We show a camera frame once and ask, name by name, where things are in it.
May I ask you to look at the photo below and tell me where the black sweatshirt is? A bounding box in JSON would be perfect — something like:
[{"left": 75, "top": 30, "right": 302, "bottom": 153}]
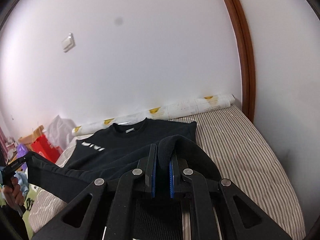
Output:
[{"left": 27, "top": 118, "right": 221, "bottom": 203}]

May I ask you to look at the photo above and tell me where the rolled white paper poster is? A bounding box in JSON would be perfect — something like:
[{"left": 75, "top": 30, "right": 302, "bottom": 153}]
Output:
[{"left": 72, "top": 94, "right": 235, "bottom": 137}]

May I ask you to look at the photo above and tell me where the white Miniso plastic bag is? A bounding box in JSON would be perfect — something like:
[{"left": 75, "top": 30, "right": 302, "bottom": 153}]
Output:
[{"left": 44, "top": 115, "right": 76, "bottom": 151}]

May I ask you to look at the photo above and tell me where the brown wooden door frame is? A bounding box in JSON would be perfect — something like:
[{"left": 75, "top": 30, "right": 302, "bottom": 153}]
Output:
[{"left": 223, "top": 0, "right": 256, "bottom": 121}]

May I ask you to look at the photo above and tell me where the white wall switch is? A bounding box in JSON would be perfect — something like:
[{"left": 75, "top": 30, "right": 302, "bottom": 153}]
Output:
[{"left": 61, "top": 33, "right": 75, "bottom": 53}]

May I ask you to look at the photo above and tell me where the person's left hand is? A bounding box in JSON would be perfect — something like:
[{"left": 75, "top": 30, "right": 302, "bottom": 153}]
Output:
[{"left": 2, "top": 177, "right": 24, "bottom": 208}]

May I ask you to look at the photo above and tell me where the red paper shopping bag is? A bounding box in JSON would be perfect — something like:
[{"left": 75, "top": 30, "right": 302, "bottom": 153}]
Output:
[{"left": 31, "top": 135, "right": 62, "bottom": 163}]

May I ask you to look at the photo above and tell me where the striped quilted mattress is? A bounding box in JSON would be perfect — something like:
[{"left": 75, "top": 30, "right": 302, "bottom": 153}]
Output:
[{"left": 28, "top": 103, "right": 307, "bottom": 240}]

